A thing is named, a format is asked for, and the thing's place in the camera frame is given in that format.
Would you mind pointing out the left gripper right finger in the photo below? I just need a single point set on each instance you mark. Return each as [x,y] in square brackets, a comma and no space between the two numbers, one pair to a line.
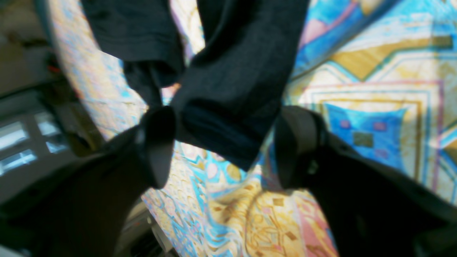
[372,209]

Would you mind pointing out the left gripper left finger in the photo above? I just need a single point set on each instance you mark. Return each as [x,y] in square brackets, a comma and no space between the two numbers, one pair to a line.
[80,209]

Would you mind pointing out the black t-shirt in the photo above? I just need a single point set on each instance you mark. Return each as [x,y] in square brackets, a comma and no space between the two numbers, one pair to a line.
[230,93]

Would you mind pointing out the patterned tablecloth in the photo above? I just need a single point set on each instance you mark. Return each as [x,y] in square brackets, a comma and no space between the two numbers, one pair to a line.
[390,93]

